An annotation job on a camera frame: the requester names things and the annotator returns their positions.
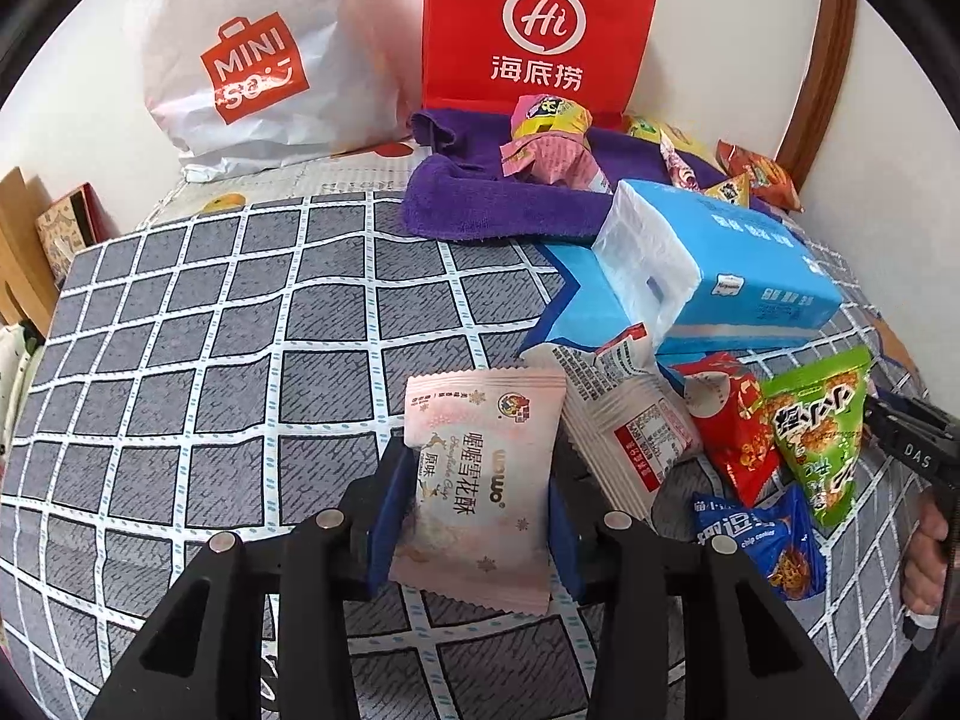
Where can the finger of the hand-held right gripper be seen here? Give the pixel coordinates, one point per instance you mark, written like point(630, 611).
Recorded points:
point(911, 446)
point(922, 409)

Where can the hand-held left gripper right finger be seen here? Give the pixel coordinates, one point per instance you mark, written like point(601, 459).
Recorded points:
point(564, 540)

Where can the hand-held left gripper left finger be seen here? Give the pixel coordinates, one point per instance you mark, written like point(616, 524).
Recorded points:
point(394, 517)

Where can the pale pink snowflake snack packet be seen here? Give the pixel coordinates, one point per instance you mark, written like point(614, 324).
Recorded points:
point(472, 487)

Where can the green snack packet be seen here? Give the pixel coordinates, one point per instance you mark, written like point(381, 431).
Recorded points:
point(821, 442)

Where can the red snack packet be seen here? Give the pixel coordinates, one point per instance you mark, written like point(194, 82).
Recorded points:
point(739, 435)

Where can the blue cookie packet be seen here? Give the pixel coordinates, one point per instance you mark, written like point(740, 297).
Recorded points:
point(757, 547)

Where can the blue tissue pack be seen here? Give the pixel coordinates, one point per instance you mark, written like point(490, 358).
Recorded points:
point(750, 262)

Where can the yellow triangular snack packet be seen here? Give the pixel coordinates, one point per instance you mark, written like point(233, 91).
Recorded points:
point(731, 191)

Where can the long pink candy packet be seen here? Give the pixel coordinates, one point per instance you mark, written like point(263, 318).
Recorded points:
point(679, 165)

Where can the yellow and pink snack packet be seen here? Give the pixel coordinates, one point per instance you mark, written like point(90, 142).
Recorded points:
point(551, 116)

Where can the person's right hand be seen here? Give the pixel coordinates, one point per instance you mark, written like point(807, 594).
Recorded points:
point(926, 562)

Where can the white snack packet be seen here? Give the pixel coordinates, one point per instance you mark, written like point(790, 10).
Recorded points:
point(637, 427)

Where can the grey checked blanket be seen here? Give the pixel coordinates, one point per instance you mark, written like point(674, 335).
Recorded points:
point(187, 390)

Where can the orange chips bag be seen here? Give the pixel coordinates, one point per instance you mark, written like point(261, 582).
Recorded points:
point(765, 172)

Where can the purple towel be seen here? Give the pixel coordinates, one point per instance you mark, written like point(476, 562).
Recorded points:
point(465, 202)

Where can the yellow chips bag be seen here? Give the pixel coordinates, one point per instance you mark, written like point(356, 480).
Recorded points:
point(645, 127)

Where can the patterned cardboard box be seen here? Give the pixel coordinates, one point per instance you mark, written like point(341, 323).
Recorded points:
point(67, 229)

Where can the red paper bag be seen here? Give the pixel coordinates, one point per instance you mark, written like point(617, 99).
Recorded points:
point(480, 30)

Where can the white plastic shopping bag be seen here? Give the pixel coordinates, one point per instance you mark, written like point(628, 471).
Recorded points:
point(225, 15)

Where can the brown wooden door frame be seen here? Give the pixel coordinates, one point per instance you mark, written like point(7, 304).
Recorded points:
point(825, 67)

